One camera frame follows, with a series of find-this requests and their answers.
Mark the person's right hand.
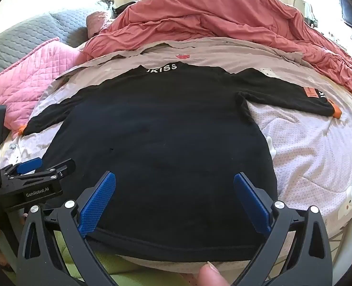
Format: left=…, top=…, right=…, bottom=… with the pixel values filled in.
left=198, top=260, right=228, bottom=286

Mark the white chair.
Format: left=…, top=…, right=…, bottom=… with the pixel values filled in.
left=293, top=0, right=317, bottom=26

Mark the pink quilted pillow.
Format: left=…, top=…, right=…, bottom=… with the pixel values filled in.
left=0, top=38, right=87, bottom=139

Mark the green quilted cloth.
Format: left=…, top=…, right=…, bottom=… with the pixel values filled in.
left=52, top=229, right=200, bottom=286

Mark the salmon red duvet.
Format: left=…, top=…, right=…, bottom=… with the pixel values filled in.
left=82, top=0, right=352, bottom=102

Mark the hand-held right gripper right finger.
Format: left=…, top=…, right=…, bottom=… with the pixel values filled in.
left=233, top=172, right=334, bottom=286

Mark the strawberry print bed sheet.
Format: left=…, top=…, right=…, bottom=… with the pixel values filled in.
left=0, top=37, right=352, bottom=275

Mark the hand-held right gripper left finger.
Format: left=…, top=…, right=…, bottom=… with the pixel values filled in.
left=16, top=171, right=117, bottom=286

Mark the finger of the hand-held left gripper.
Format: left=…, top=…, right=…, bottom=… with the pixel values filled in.
left=2, top=158, right=43, bottom=180
left=10, top=159, right=76, bottom=183

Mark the black t-shirt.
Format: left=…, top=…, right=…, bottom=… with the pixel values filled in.
left=22, top=63, right=342, bottom=263

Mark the dusty pink small pillow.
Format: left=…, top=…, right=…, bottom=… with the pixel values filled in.
left=86, top=11, right=115, bottom=35

